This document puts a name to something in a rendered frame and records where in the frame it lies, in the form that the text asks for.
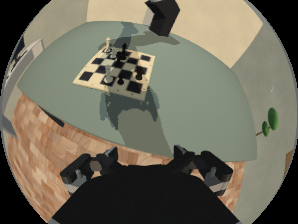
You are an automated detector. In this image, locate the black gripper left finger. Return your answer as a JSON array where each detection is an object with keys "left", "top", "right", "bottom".
[{"left": 60, "top": 146, "right": 133, "bottom": 196}]

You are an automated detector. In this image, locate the chessboard with chess pieces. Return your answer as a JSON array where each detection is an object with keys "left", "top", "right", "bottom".
[{"left": 73, "top": 46, "right": 155, "bottom": 101}]

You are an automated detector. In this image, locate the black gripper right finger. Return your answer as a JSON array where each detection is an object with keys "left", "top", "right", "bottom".
[{"left": 155, "top": 145, "right": 233, "bottom": 196}]

